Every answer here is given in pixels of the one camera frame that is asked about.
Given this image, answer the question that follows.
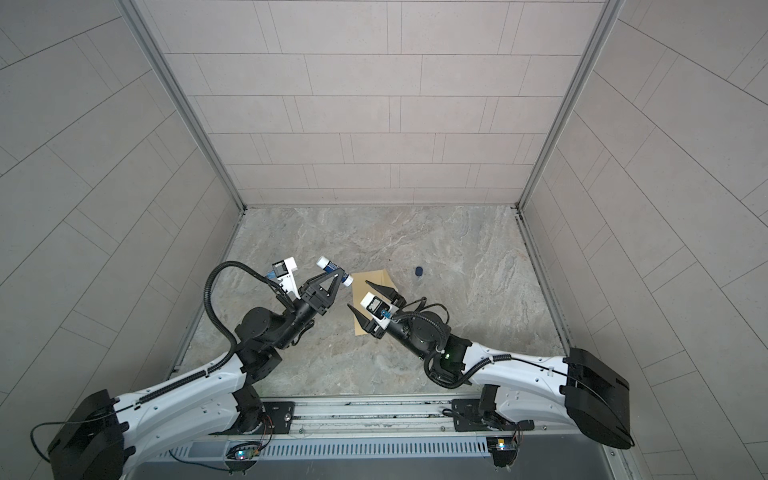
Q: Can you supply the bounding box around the white slotted cable duct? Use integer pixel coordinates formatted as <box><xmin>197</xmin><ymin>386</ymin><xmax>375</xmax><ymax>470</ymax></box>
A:
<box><xmin>171</xmin><ymin>436</ymin><xmax>490</xmax><ymax>463</ymax></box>

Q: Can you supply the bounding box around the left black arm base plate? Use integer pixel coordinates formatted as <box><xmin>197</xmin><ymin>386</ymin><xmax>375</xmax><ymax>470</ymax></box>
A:
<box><xmin>252</xmin><ymin>401</ymin><xmax>296</xmax><ymax>435</ymax></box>

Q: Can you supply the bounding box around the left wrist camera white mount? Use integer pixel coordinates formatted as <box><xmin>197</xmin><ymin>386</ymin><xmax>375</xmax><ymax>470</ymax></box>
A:
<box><xmin>266</xmin><ymin>257</ymin><xmax>299</xmax><ymax>298</ymax></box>

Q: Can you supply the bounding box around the left green circuit board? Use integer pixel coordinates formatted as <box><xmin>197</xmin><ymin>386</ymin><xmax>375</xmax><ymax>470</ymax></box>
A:
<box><xmin>225</xmin><ymin>441</ymin><xmax>263</xmax><ymax>463</ymax></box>

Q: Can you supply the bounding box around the tan kraft paper envelope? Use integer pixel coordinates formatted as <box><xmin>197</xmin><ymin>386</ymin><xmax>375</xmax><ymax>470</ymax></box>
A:
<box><xmin>350</xmin><ymin>269</ymin><xmax>397</xmax><ymax>337</ymax></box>

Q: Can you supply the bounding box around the right black corrugated cable conduit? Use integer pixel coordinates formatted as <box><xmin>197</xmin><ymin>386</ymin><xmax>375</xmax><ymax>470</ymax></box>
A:
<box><xmin>398</xmin><ymin>296</ymin><xmax>636</xmax><ymax>448</ymax></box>

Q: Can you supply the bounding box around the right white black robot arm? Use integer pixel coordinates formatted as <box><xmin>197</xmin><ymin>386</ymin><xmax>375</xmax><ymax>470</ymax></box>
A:
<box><xmin>349</xmin><ymin>283</ymin><xmax>635</xmax><ymax>450</ymax></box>

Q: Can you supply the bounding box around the aluminium mounting rail frame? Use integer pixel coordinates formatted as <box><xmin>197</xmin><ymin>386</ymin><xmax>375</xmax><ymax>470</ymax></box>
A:
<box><xmin>119</xmin><ymin>392</ymin><xmax>625</xmax><ymax>444</ymax></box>

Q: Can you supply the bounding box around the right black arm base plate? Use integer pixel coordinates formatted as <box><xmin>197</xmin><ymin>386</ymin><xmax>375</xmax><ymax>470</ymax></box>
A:
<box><xmin>442</xmin><ymin>399</ymin><xmax>535</xmax><ymax>433</ymax></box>

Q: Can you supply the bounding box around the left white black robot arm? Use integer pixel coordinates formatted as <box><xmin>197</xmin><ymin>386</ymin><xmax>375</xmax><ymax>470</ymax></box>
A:
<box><xmin>47</xmin><ymin>261</ymin><xmax>352</xmax><ymax>479</ymax></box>

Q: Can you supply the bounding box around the right circuit board module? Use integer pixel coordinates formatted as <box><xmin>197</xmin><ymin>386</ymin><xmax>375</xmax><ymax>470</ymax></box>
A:
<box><xmin>486</xmin><ymin>437</ymin><xmax>520</xmax><ymax>468</ymax></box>

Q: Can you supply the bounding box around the blue white glue stick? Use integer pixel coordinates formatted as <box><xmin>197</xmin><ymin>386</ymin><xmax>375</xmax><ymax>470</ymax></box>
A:
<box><xmin>316</xmin><ymin>256</ymin><xmax>354</xmax><ymax>287</ymax></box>

